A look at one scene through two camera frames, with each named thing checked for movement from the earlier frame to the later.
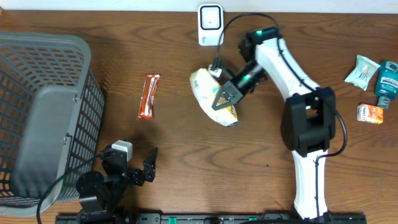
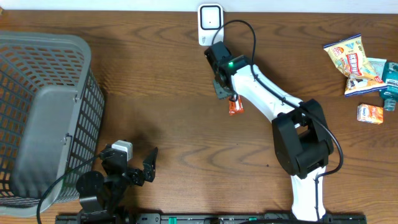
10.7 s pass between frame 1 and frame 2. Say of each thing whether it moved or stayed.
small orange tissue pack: stayed
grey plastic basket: stayed
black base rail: stayed
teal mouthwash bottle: moved
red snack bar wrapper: moved
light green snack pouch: moved
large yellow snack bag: moved
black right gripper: moved
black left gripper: stayed
